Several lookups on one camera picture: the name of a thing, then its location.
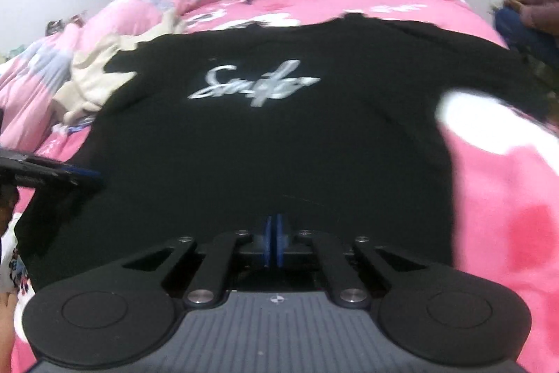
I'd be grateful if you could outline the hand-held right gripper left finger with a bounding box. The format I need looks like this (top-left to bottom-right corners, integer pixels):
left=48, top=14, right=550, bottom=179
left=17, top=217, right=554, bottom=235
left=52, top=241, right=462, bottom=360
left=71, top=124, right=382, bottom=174
left=123, top=215, right=275, bottom=309

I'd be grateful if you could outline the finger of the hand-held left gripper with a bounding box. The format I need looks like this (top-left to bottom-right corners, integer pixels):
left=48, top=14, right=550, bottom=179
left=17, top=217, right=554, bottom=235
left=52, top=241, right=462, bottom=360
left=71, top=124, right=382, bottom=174
left=0, top=152, right=104, bottom=191

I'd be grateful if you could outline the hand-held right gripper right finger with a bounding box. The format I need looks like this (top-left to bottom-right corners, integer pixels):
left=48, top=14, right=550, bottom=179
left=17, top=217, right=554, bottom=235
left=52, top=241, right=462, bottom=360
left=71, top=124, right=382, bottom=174
left=274, top=215, right=426, bottom=308

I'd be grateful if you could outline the black sweater with white print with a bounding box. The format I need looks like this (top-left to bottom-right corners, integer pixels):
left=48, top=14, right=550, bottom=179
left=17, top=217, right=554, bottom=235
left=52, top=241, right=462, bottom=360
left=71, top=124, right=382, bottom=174
left=17, top=14, right=551, bottom=299

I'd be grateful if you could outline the cream fleece garment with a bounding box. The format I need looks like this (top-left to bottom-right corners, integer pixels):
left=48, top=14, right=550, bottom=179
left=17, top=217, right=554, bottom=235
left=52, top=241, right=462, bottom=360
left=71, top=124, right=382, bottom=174
left=52, top=12, right=188, bottom=125

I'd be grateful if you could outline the light blue cloth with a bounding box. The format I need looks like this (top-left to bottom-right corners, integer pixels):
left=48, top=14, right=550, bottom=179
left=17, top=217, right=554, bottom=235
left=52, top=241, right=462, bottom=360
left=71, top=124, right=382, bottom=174
left=52, top=121, right=94, bottom=134

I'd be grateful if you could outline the pink and grey quilt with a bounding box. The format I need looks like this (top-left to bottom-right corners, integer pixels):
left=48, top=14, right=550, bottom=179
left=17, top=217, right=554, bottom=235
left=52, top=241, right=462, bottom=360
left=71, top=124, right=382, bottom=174
left=0, top=0, right=221, bottom=142

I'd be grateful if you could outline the colourful small clutter pile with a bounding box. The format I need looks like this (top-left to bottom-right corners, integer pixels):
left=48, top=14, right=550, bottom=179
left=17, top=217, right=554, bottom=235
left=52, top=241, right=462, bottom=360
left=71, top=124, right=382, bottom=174
left=44, top=12, right=88, bottom=36

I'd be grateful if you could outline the pink floral blanket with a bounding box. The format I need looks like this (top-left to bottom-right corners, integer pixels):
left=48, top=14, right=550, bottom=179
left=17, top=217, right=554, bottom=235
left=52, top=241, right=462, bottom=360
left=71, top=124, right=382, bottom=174
left=0, top=0, right=559, bottom=373

